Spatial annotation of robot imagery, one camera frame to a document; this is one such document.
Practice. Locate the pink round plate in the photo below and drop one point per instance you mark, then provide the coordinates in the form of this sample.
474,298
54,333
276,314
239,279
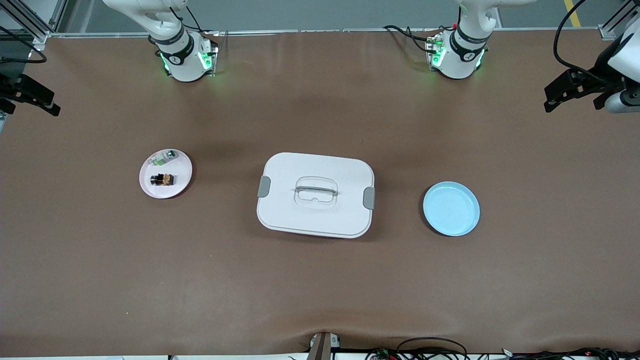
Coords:
175,185

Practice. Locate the grey box latch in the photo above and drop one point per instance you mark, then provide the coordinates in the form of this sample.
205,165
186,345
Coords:
369,198
263,186

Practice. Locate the orange and black switch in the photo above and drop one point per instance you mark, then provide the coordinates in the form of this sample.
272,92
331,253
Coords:
162,179

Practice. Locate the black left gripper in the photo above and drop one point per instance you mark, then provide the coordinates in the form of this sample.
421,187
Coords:
593,83

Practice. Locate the light blue round plate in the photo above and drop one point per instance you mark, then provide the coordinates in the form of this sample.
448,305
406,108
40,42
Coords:
451,210

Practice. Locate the white lidded storage box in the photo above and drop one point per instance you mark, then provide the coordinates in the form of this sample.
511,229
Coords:
315,220

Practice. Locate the green clear switch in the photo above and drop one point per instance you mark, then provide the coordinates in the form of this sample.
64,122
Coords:
164,158

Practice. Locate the brown table mat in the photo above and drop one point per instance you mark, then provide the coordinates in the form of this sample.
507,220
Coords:
320,280

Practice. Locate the aluminium frame profile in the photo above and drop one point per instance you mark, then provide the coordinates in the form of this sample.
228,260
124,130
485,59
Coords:
30,25
617,22

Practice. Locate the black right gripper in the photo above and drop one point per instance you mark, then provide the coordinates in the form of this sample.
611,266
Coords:
11,86

